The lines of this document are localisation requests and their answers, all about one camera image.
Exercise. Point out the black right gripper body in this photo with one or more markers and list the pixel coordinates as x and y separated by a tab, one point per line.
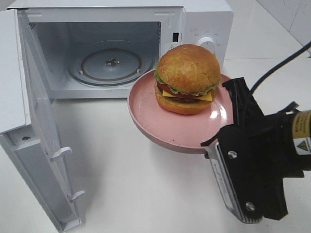
282	150

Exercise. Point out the glass microwave turntable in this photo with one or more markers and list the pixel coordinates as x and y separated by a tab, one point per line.
110	67

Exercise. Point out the white microwave oven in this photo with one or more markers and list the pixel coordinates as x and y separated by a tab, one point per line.
84	49

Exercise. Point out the white upper microwave knob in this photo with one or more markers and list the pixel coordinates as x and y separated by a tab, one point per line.
208	43

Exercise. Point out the pink round plate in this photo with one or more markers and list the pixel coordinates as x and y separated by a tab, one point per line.
180	133

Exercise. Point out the white warning label sticker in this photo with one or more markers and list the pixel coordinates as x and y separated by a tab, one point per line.
169	46

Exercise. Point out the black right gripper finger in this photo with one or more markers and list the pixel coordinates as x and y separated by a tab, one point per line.
247	115

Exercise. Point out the white microwave door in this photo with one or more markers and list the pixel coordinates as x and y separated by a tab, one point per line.
28	132

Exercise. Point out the toy burger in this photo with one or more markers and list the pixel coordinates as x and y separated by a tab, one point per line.
186	79

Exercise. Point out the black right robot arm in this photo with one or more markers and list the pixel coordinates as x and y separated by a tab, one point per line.
251	157

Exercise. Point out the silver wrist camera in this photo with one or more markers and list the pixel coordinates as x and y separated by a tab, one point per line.
233	170

